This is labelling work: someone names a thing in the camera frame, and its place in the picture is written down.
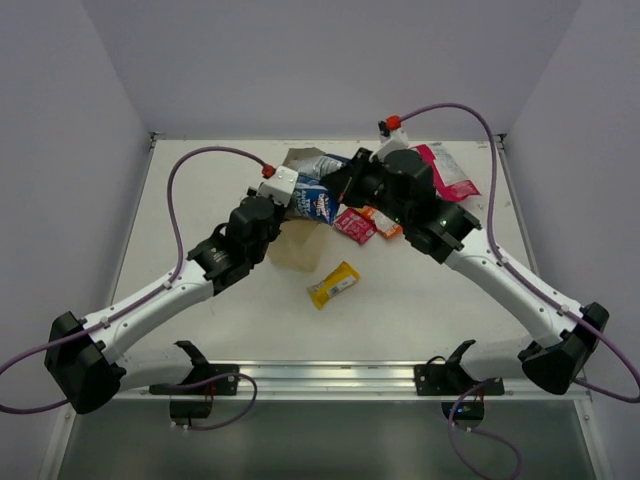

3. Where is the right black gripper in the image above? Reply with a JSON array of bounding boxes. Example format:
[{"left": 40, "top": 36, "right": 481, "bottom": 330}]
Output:
[{"left": 321, "top": 146, "right": 413, "bottom": 229}]

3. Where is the blue snack packet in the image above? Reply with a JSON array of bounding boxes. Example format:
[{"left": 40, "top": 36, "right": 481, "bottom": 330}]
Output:
[{"left": 283, "top": 154, "right": 349, "bottom": 225}]

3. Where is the small red snack packet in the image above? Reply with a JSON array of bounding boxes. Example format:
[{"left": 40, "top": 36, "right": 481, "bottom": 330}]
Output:
[{"left": 333, "top": 208, "right": 377, "bottom": 245}]

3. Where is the brown paper bag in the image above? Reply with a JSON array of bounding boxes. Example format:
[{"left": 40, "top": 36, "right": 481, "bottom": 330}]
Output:
[{"left": 267, "top": 147, "right": 331, "bottom": 273}]

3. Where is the orange snack packet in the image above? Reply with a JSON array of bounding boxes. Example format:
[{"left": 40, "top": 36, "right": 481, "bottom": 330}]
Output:
[{"left": 359, "top": 206, "right": 402, "bottom": 240}]

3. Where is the yellow snack packet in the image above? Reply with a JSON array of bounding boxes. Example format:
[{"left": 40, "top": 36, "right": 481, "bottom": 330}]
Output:
[{"left": 307, "top": 262, "right": 360, "bottom": 310}]

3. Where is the magenta large snack packet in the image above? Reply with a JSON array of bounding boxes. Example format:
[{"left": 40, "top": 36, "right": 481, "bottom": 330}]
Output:
[{"left": 413, "top": 142, "right": 480, "bottom": 203}]

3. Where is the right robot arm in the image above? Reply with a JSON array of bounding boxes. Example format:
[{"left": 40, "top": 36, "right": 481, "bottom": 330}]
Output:
[{"left": 320, "top": 149, "right": 609, "bottom": 395}]

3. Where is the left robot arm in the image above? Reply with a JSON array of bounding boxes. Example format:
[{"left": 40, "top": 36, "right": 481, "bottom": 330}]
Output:
[{"left": 44, "top": 184, "right": 293, "bottom": 414}]

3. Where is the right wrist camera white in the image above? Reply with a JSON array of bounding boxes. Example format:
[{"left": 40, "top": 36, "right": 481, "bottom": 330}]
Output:
[{"left": 374, "top": 115, "right": 409, "bottom": 161}]

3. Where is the aluminium rail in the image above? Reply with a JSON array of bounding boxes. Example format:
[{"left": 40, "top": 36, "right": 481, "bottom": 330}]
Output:
[{"left": 69, "top": 360, "right": 591, "bottom": 401}]

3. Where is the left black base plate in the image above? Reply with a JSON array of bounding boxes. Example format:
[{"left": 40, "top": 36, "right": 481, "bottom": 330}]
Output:
[{"left": 149, "top": 340, "right": 239, "bottom": 396}]

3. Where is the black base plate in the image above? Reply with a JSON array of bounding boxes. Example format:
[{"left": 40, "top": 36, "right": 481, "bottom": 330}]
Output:
[
  {"left": 149, "top": 340, "right": 239, "bottom": 396},
  {"left": 413, "top": 356, "right": 480, "bottom": 397}
]

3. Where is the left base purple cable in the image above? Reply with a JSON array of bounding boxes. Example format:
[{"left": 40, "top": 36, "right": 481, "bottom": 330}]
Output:
[{"left": 169, "top": 367, "right": 262, "bottom": 435}]

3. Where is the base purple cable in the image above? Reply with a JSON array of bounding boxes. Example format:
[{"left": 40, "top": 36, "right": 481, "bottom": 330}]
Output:
[
  {"left": 169, "top": 367, "right": 262, "bottom": 435},
  {"left": 447, "top": 384, "right": 524, "bottom": 476}
]

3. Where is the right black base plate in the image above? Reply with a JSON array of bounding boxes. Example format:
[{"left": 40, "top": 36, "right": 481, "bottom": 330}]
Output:
[{"left": 413, "top": 356, "right": 480, "bottom": 397}]

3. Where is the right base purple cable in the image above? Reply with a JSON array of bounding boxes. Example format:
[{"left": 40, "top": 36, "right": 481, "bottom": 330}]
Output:
[{"left": 447, "top": 384, "right": 524, "bottom": 476}]

